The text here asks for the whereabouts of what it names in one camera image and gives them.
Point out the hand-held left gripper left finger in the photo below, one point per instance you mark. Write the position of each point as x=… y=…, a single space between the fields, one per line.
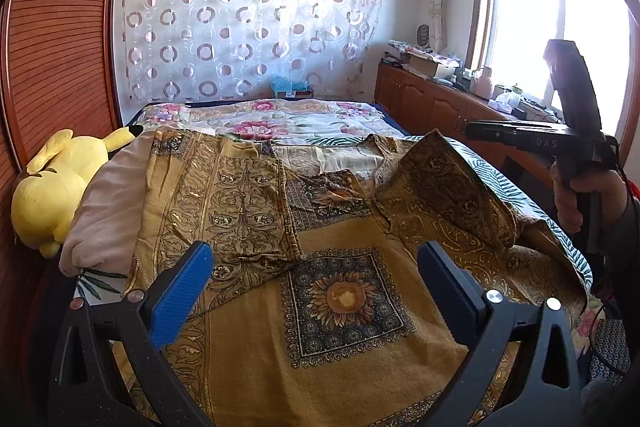
x=180 y=289

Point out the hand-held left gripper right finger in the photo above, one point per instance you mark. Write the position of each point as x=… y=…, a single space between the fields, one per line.
x=450 y=294

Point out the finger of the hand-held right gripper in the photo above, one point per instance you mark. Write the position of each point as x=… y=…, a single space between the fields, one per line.
x=510 y=134

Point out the golden patterned shirt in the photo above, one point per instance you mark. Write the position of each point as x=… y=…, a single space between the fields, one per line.
x=350 y=287

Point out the person's right forearm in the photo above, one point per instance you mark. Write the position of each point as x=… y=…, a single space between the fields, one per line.
x=627 y=227

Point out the person's right hand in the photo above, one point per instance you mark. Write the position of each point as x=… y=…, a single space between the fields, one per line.
x=567 y=202

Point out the white plastic bag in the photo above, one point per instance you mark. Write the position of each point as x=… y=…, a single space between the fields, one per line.
x=506 y=103

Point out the leaf print bedsheet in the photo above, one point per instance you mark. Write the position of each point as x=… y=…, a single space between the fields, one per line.
x=495 y=177

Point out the pale pink jar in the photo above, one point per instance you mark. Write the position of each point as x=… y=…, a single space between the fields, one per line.
x=483 y=84

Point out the window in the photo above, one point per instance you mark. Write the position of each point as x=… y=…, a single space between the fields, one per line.
x=530 y=17

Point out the wooden cabinet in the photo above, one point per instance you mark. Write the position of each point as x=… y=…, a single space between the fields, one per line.
x=430 y=102

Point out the cardboard box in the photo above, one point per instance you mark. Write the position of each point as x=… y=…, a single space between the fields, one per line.
x=430 y=66

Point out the pale pink pillow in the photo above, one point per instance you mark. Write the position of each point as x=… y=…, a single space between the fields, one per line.
x=112 y=202

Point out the small dark fan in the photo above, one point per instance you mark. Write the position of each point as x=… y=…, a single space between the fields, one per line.
x=423 y=37

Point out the yellow plush toy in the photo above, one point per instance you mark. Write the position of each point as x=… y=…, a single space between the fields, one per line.
x=47 y=197

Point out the dark dotted cloth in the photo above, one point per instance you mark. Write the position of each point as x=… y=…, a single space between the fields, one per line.
x=610 y=347

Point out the floral quilt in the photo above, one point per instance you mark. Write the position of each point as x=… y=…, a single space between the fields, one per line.
x=260 y=117

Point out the blue plastic bag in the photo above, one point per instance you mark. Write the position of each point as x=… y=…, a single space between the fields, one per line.
x=287 y=86

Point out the wooden headboard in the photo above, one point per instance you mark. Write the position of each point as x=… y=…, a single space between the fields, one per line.
x=65 y=57

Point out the circle patterned sheer curtain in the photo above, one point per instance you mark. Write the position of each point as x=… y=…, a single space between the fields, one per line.
x=240 y=22

